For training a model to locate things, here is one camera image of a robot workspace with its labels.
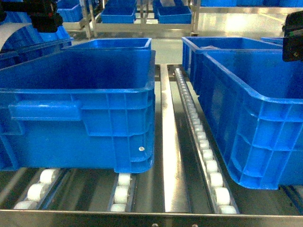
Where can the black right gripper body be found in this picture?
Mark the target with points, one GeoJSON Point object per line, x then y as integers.
{"type": "Point", "coordinates": [293, 37]}

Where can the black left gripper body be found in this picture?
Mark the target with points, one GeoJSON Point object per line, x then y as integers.
{"type": "Point", "coordinates": [43, 13]}

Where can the blue bin upper right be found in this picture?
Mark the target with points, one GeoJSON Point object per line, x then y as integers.
{"type": "Point", "coordinates": [253, 102]}

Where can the blue bin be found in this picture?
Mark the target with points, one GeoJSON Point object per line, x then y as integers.
{"type": "Point", "coordinates": [79, 108]}
{"type": "Point", "coordinates": [253, 102]}

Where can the blue bin upper left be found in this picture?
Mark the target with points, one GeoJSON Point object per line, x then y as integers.
{"type": "Point", "coordinates": [79, 108]}

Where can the stainless steel flow rack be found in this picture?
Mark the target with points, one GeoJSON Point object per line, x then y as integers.
{"type": "Point", "coordinates": [174, 193]}

